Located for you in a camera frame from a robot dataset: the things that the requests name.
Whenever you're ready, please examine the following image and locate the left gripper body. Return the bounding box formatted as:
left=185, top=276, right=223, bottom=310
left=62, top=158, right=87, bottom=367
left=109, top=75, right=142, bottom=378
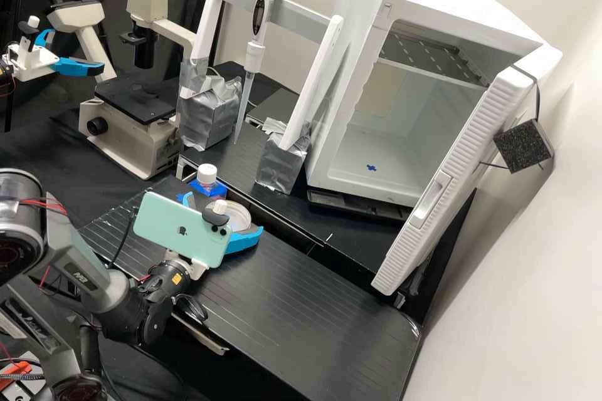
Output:
left=6, top=41, right=60, bottom=82

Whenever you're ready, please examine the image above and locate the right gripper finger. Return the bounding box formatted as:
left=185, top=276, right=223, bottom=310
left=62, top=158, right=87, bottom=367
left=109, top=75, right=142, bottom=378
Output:
left=225, top=225, right=265, bottom=257
left=176, top=191, right=203, bottom=210

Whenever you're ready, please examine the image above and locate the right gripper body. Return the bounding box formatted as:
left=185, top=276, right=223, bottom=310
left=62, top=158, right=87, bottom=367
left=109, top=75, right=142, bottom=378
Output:
left=164, top=250, right=209, bottom=282

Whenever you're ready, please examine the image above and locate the small bottle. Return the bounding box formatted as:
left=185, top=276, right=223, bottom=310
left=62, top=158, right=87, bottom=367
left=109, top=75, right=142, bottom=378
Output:
left=196, top=163, right=220, bottom=196

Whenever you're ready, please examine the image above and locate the petri dish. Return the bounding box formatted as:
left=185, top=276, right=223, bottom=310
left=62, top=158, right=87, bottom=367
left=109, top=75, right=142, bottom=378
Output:
left=223, top=200, right=254, bottom=235

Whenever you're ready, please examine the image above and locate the blue bottle holder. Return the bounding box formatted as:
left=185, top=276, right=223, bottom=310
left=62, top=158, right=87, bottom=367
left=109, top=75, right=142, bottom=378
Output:
left=187, top=180, right=230, bottom=201

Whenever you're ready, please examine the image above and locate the black platform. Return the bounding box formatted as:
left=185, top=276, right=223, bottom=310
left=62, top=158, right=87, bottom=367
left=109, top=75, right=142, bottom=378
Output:
left=77, top=175, right=423, bottom=401
left=246, top=88, right=303, bottom=126

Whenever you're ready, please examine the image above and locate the cream microscope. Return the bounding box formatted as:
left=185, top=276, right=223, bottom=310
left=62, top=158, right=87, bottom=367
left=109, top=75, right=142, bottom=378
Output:
left=44, top=0, right=199, bottom=182

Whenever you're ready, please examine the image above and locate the white pipette stand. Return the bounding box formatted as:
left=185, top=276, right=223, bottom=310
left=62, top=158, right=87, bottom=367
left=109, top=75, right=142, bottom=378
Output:
left=176, top=0, right=347, bottom=195

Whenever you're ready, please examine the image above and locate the pipette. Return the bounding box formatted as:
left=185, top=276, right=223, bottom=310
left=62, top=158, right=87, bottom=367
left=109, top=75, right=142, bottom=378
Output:
left=233, top=0, right=283, bottom=145

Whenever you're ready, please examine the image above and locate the incubator door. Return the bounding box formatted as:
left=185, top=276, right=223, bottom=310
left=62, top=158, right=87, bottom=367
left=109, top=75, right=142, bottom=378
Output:
left=370, top=56, right=556, bottom=298

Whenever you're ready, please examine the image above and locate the white incubator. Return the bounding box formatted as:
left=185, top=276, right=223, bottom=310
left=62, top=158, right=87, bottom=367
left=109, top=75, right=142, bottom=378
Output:
left=302, top=0, right=564, bottom=210

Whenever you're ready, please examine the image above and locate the right wrist camera phone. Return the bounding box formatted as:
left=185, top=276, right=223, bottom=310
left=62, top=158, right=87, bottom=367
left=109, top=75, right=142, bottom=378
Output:
left=133, top=190, right=233, bottom=270

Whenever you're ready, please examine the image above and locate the black cable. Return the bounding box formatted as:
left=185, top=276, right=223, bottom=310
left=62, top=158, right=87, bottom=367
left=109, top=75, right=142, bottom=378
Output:
left=110, top=216, right=138, bottom=276

